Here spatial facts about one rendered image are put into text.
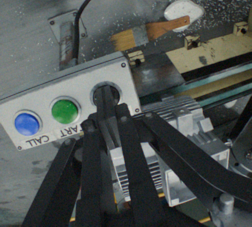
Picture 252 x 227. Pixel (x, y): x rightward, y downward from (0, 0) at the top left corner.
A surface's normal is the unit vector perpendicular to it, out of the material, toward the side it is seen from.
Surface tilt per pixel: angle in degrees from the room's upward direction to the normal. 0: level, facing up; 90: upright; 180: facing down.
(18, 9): 0
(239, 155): 90
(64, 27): 90
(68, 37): 90
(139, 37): 0
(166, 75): 90
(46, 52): 0
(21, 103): 21
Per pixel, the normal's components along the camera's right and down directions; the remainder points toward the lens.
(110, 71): 0.14, 0.42
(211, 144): -0.21, -0.89
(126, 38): 0.21, 0.70
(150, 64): -0.21, -0.64
